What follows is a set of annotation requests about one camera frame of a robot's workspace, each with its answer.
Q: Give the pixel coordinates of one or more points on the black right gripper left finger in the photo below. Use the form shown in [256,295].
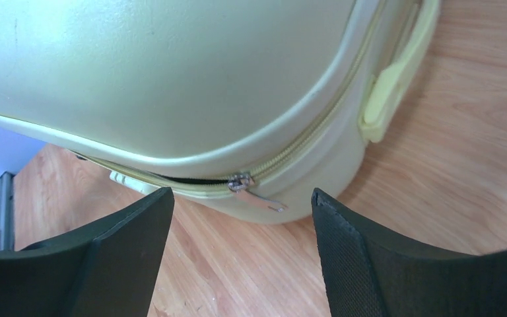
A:
[108,267]

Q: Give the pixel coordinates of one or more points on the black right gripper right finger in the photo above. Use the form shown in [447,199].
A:
[371,270]

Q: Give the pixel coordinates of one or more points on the cream suitcase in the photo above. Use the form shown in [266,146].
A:
[244,107]

